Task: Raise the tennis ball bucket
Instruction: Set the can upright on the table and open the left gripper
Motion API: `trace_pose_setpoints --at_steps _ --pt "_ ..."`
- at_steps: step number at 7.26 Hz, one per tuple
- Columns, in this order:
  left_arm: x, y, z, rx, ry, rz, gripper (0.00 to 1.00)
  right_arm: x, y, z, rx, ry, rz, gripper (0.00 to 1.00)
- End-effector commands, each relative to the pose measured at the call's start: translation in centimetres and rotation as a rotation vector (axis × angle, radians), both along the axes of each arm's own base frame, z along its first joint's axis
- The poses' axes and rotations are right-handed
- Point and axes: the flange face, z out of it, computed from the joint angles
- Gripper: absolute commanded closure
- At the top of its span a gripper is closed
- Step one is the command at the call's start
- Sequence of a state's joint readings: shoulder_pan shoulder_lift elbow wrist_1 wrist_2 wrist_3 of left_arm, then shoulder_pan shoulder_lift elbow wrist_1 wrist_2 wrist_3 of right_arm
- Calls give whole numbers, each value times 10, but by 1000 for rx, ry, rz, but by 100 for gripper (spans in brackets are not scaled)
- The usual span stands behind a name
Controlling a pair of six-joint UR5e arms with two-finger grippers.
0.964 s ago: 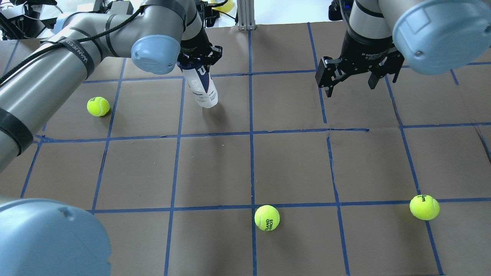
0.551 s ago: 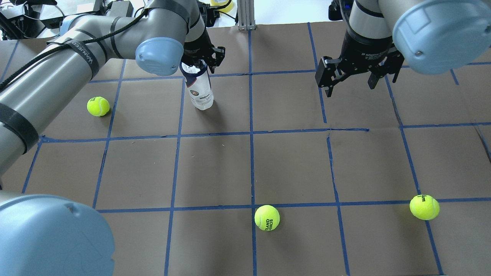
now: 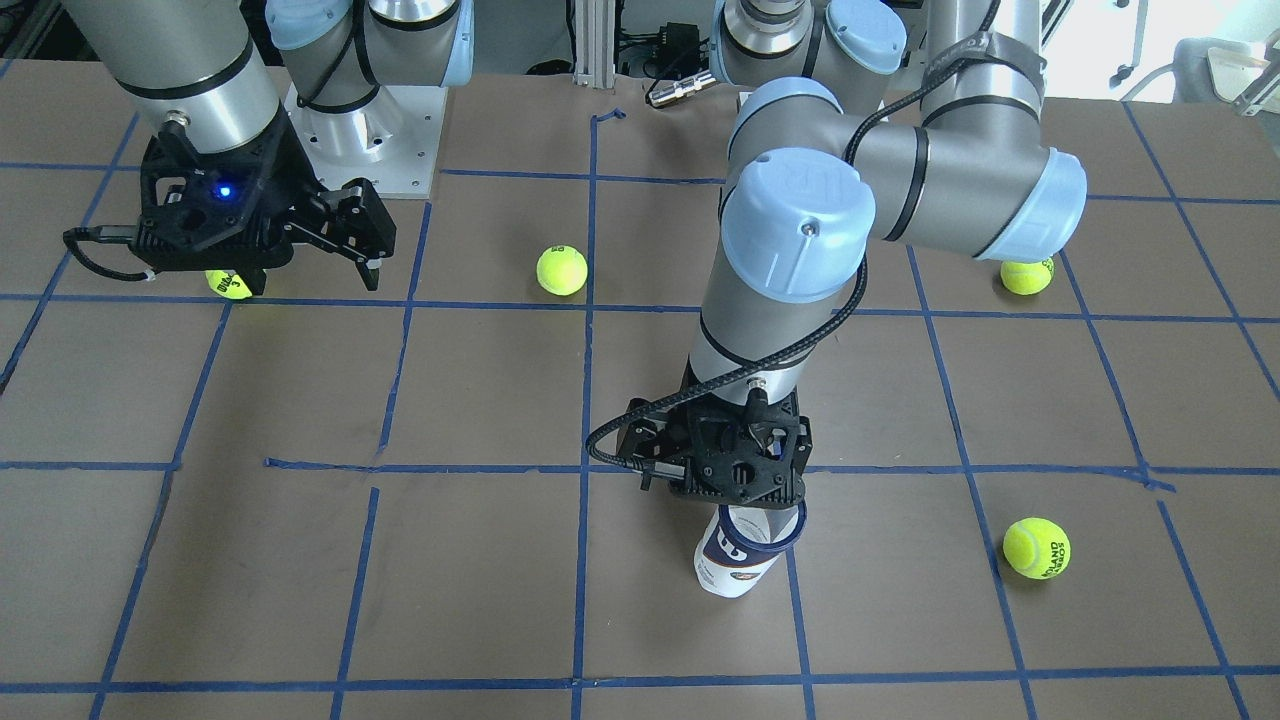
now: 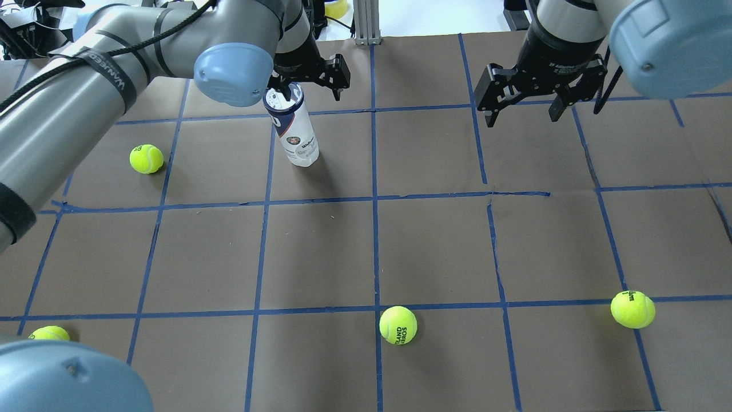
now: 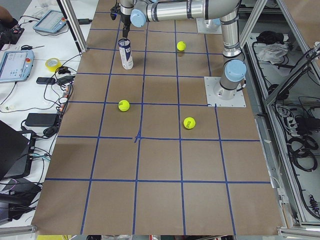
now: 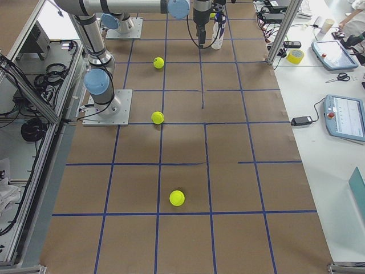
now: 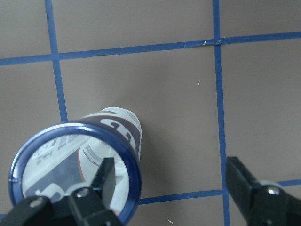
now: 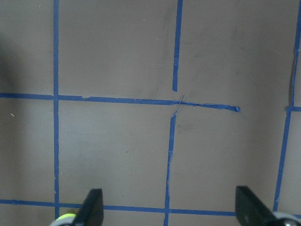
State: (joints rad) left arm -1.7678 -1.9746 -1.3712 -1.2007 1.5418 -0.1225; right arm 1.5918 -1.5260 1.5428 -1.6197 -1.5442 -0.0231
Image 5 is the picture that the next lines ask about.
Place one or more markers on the yellow tape roll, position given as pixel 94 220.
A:
pixel 52 64

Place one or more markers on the black laptop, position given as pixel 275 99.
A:
pixel 16 148

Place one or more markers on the teach pendant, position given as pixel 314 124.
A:
pixel 51 22
pixel 16 66

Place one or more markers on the tennis ball with black print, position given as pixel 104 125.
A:
pixel 189 123

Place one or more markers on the far teach pendant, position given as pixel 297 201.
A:
pixel 51 22

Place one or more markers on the white blue tennis ball can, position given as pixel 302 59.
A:
pixel 125 51

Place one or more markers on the near teach pendant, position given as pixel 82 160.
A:
pixel 16 66

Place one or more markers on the black power adapter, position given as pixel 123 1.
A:
pixel 41 119

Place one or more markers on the black phone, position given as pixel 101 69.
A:
pixel 46 81

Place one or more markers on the tennis ball centre left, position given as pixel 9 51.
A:
pixel 123 105

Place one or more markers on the aluminium frame post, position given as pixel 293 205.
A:
pixel 73 24

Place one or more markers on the crumpled white cloth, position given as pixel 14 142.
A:
pixel 273 53

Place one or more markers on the tennis ball upper middle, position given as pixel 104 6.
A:
pixel 181 46

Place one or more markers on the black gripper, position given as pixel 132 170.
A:
pixel 125 19

